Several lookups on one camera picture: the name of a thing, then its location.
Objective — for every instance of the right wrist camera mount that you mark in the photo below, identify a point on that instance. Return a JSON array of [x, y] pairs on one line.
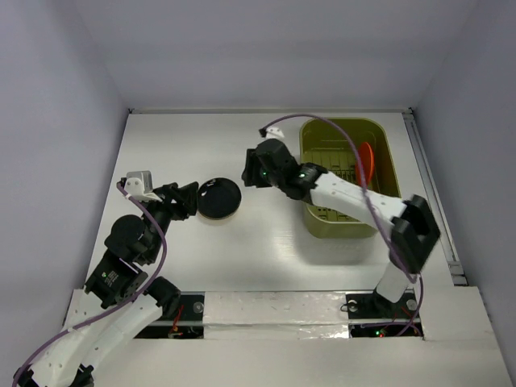
[[271, 132]]

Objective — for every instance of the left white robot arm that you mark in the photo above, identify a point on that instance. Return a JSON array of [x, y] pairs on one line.
[[124, 293]]

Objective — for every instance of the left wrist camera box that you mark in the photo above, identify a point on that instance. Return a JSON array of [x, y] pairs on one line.
[[138, 185]]

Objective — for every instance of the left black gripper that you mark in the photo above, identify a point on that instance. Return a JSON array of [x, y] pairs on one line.
[[185, 195]]

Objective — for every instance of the orange plate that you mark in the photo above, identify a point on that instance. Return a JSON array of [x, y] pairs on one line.
[[365, 166]]

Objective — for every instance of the olive green dish rack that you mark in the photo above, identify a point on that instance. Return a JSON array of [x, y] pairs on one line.
[[321, 143]]

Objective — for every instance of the foil covered base strip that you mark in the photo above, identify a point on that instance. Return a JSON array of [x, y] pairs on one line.
[[274, 315]]

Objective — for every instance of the right aluminium rail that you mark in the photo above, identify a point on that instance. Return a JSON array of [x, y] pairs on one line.
[[449, 250]]

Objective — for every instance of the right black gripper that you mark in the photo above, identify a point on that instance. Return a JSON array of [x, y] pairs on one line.
[[250, 168]]

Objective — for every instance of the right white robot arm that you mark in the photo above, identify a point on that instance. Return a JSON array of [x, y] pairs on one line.
[[408, 227]]

